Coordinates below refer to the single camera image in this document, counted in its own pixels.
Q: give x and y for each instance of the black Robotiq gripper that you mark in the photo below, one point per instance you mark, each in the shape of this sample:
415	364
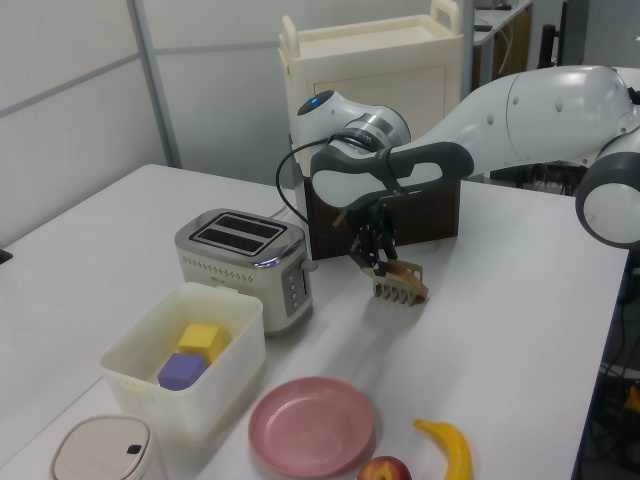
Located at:
370	215

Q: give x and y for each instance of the brown-crust bread slice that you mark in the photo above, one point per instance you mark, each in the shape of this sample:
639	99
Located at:
400	267

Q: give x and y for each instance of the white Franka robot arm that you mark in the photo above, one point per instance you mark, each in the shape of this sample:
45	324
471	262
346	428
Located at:
525	110

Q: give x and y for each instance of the chrome and cream toaster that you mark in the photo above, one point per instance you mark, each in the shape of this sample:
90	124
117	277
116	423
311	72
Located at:
225	270

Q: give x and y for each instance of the pink plastic plate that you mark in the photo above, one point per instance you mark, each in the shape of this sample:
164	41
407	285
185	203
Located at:
310	425

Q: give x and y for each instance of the yellow foam cube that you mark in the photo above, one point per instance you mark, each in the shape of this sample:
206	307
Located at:
200	337

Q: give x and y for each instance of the yellow banana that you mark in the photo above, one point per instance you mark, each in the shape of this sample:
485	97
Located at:
457	450

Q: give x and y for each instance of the red apple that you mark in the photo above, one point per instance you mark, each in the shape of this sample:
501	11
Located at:
384	471

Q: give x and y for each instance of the purple foam cube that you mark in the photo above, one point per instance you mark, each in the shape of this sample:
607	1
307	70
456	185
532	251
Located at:
180	372

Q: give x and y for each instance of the white plastic storage bin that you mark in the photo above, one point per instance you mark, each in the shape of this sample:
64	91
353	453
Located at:
200	400

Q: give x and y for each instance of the wooden office desk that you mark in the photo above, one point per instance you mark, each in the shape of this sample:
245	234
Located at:
505	30

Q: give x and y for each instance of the black monitor stand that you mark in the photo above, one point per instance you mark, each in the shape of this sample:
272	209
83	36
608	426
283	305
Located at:
548	45

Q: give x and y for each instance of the cream lidded trash can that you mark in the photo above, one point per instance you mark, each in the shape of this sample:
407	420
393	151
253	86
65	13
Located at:
100	450

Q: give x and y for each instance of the black flat device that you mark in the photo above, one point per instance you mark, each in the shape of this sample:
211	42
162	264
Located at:
5	256

